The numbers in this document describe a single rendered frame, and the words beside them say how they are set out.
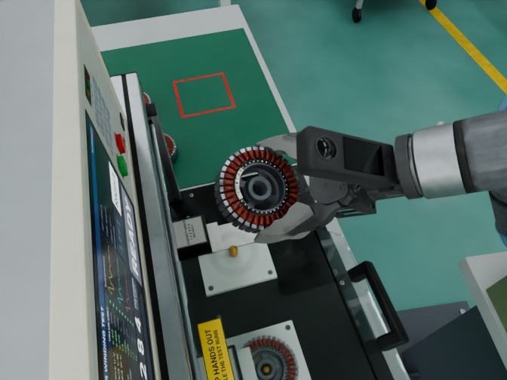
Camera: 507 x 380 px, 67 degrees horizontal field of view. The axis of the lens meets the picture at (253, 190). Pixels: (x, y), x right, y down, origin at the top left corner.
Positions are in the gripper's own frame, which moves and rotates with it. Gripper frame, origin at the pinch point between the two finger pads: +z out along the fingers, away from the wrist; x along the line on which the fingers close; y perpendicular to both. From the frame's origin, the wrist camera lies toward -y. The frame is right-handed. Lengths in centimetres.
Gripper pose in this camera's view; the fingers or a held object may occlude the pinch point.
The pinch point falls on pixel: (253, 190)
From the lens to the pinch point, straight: 50.9
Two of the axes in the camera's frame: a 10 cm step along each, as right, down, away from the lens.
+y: 5.7, 2.5, 7.8
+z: -8.2, 1.6, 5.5
